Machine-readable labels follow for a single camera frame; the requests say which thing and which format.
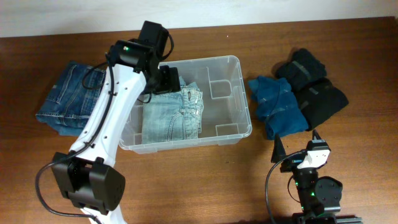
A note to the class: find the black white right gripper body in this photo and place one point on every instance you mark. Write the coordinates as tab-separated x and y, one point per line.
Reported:
288	165

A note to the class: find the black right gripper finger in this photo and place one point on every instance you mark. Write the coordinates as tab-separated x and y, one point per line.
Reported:
278	153
315	135

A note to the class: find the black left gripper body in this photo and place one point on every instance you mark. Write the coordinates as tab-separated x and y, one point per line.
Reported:
166	80

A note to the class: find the light blue jeans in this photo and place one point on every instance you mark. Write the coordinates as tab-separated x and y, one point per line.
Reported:
173	116

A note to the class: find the dark blue jeans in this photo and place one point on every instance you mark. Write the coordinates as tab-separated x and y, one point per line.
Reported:
70	102

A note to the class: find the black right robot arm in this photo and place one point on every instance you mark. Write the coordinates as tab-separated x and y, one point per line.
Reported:
319	197

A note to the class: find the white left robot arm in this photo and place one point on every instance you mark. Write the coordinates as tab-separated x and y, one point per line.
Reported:
86	175

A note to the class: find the black folded garment lower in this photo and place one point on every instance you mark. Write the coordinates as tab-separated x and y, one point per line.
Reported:
319	101

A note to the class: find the black folded garment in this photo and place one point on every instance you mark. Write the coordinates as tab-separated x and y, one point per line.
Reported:
319	101
301	70

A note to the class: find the teal blue folded garment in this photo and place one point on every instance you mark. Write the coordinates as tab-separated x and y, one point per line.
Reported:
277	107

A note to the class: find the clear plastic storage bin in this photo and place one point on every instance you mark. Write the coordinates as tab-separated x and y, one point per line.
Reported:
225	119

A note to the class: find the black folded garment upper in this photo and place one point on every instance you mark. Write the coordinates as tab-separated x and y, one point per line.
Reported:
301	70

